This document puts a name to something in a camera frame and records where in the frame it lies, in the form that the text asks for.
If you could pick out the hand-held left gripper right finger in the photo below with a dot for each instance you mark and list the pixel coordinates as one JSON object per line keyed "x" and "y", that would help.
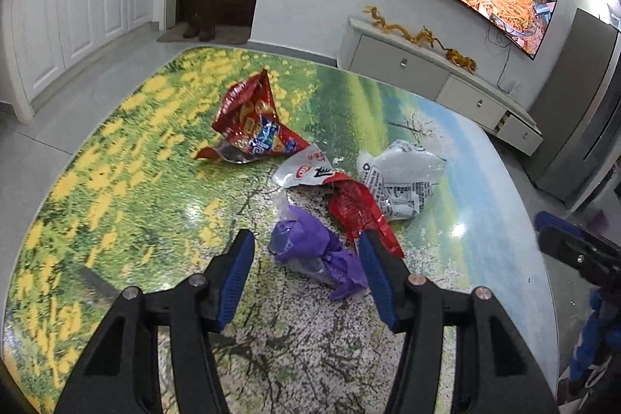
{"x": 376, "y": 283}

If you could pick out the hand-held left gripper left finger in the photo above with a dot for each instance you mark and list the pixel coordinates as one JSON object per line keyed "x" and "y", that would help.
{"x": 235, "y": 278}

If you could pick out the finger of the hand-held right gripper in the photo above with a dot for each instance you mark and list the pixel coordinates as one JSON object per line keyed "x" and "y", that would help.
{"x": 548, "y": 220}
{"x": 565, "y": 246}

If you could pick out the purple wrapper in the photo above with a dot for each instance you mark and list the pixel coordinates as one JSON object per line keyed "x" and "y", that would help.
{"x": 305, "y": 244}

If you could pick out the small red wrapper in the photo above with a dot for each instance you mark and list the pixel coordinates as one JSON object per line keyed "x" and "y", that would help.
{"x": 354, "y": 205}

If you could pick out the white printed plastic bag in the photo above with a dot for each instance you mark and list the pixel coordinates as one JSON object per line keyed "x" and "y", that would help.
{"x": 398, "y": 181}

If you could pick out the white and red wrapper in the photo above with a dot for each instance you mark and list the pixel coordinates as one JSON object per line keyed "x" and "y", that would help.
{"x": 305, "y": 166}

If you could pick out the red chip bag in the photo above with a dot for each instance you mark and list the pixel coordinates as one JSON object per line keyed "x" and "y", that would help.
{"x": 247, "y": 113}

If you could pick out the grey refrigerator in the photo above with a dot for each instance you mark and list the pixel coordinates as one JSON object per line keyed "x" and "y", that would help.
{"x": 577, "y": 103}

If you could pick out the golden tiger ornament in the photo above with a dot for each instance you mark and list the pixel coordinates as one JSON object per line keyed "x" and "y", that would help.
{"x": 461, "y": 59}

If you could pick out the white television cabinet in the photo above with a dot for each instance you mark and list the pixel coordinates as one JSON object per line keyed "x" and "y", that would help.
{"x": 412, "y": 65}

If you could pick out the curled golden dragon ornament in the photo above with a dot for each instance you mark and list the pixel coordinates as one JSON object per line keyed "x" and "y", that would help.
{"x": 428, "y": 38}

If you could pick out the pair of dark shoes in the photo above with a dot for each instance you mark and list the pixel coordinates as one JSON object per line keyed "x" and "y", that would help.
{"x": 199, "y": 27}

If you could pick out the long golden dragon ornament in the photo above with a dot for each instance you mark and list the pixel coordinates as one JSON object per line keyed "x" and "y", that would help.
{"x": 388, "y": 23}

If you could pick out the white lower cabinets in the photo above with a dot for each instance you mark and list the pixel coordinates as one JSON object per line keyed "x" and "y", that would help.
{"x": 77, "y": 6}

